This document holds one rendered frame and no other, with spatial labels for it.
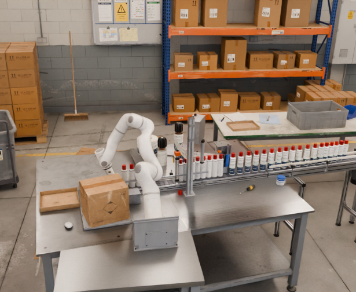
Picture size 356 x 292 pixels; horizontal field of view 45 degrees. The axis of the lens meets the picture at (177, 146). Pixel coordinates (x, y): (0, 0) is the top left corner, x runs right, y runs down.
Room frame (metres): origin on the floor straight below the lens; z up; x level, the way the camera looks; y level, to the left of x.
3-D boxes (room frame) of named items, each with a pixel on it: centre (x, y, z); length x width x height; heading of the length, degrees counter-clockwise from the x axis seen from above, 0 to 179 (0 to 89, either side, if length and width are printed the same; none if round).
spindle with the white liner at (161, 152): (3.52, 0.14, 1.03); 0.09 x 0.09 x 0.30
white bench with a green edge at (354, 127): (5.00, -1.41, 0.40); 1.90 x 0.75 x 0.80; 98
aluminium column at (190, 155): (3.15, -0.10, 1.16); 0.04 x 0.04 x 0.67; 17
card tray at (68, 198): (2.98, 0.94, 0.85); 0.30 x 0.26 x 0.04; 107
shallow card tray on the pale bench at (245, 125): (4.79, -0.77, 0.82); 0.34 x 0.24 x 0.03; 104
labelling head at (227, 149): (3.48, -0.39, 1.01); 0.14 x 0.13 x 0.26; 107
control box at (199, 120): (3.22, -0.15, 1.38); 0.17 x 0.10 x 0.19; 162
